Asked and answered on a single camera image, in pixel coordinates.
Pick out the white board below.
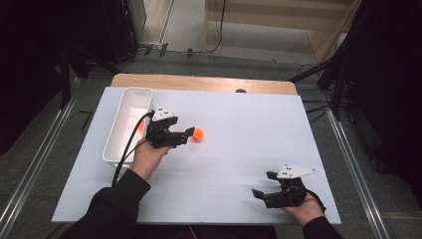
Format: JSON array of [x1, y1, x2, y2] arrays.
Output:
[[51, 87, 342, 225]]

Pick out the person's left hand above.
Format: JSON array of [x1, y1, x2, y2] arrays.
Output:
[[131, 137, 173, 182]]

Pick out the wooden table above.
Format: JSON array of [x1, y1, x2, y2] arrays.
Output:
[[109, 73, 299, 97]]

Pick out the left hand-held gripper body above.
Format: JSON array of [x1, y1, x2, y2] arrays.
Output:
[[145, 107, 190, 148]]

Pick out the white rectangular bin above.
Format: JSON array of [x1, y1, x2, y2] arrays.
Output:
[[102, 87, 156, 170]]

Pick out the black wrist strap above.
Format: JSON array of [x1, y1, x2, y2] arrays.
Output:
[[305, 188, 327, 215]]

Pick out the black hanging cable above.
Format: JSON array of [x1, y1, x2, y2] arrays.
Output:
[[202, 0, 227, 55]]

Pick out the black floor cables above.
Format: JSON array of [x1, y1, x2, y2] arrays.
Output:
[[298, 63, 332, 123]]

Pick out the black equipment cabinet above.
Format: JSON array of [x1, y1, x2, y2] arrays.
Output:
[[99, 0, 140, 64]]

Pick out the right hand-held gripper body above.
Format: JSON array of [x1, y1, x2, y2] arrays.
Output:
[[263, 164, 317, 209]]

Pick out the wooden shelf frame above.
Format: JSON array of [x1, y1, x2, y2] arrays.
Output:
[[202, 0, 362, 64]]

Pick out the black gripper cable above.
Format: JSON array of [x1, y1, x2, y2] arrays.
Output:
[[110, 111, 156, 187]]

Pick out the metal floor rail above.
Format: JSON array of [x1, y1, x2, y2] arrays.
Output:
[[326, 109, 391, 239], [0, 78, 81, 238]]

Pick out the person's right hand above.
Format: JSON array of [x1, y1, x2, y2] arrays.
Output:
[[282, 193, 325, 228]]

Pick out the black metal stand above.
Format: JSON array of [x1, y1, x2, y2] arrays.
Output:
[[59, 43, 120, 109], [288, 49, 352, 122]]

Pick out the dark curtain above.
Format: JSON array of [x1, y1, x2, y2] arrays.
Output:
[[0, 0, 104, 157], [344, 0, 422, 207]]

